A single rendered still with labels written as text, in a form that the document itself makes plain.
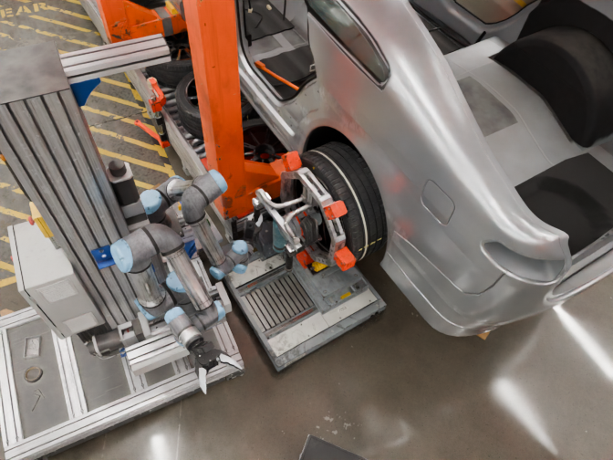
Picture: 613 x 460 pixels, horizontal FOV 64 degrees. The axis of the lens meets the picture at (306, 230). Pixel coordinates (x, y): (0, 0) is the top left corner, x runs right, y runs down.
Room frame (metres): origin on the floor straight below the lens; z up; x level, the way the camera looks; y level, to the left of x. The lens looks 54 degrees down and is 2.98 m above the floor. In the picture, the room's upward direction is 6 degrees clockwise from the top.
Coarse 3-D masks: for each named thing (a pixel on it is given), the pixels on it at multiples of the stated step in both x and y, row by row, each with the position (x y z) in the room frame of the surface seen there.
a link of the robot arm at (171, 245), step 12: (156, 228) 1.02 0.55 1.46; (168, 228) 1.05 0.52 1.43; (156, 240) 0.98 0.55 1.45; (168, 240) 1.00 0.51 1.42; (180, 240) 1.03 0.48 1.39; (168, 252) 0.97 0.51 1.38; (180, 252) 0.99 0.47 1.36; (180, 264) 0.96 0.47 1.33; (180, 276) 0.93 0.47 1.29; (192, 276) 0.94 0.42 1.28; (192, 288) 0.90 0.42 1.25; (204, 288) 0.92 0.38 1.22; (192, 300) 0.87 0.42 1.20; (204, 300) 0.88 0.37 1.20; (204, 312) 0.84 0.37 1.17; (216, 312) 0.86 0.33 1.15; (204, 324) 0.81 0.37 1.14
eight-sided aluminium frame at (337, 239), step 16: (288, 176) 1.75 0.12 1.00; (304, 176) 1.66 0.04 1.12; (288, 192) 1.82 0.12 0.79; (320, 192) 1.58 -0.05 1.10; (288, 208) 1.76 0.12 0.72; (320, 208) 1.50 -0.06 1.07; (336, 224) 1.46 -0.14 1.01; (304, 240) 1.61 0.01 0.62; (336, 240) 1.39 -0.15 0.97; (320, 256) 1.47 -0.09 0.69
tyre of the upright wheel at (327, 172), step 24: (336, 144) 1.88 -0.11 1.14; (312, 168) 1.72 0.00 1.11; (336, 168) 1.68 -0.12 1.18; (360, 168) 1.71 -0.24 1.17; (336, 192) 1.55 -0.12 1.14; (360, 192) 1.58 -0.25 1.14; (360, 216) 1.48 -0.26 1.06; (384, 216) 1.53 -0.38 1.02; (360, 240) 1.42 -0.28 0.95; (384, 240) 1.50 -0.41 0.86
